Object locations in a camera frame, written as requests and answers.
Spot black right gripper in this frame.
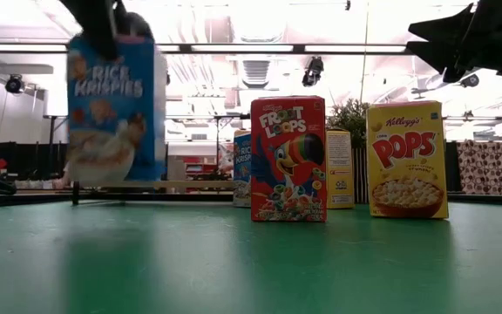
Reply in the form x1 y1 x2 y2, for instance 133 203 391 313
406 0 502 84

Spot blue Rice Krispies cereal box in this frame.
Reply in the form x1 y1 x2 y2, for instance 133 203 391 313
232 133 253 208
65 34 168 184

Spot wooden shelf board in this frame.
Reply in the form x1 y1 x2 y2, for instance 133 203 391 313
71 180 236 207

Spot red Froot Loops cereal box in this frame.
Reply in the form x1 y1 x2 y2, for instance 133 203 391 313
250 95 328 223

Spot green potted plant striped pot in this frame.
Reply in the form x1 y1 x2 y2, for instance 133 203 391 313
325 98 372 205

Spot brown white patterned cloth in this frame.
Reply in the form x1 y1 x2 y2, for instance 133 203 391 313
456 139 502 196

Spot red storage bins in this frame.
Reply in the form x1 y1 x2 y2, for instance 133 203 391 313
183 155 218 176

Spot black background monitors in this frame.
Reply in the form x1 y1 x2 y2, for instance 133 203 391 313
0 141 67 181

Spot green table mat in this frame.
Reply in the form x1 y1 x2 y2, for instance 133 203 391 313
0 198 502 314

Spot black hanging camera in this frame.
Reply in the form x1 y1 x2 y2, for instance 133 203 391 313
301 55 325 88

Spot black ceiling light rail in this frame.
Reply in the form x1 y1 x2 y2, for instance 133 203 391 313
0 42 429 55

